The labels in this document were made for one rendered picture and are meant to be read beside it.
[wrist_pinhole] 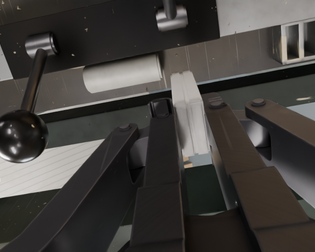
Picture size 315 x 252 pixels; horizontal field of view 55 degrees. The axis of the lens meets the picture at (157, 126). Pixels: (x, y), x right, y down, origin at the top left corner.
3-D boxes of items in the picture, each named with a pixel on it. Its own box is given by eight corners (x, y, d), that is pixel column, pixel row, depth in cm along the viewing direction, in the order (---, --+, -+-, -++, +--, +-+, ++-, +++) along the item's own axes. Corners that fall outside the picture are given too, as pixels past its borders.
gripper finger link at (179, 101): (196, 156, 16) (182, 158, 16) (187, 111, 22) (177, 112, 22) (187, 102, 15) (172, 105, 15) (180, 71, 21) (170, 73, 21)
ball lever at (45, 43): (72, 51, 30) (54, 168, 22) (36, 58, 30) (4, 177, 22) (55, 17, 27) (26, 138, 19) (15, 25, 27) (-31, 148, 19)
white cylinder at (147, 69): (94, 89, 35) (163, 76, 34) (87, 97, 32) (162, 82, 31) (86, 63, 33) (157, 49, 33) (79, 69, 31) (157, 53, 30)
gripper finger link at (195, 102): (187, 102, 15) (202, 100, 15) (180, 71, 21) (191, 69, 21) (196, 156, 16) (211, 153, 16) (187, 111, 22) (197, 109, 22)
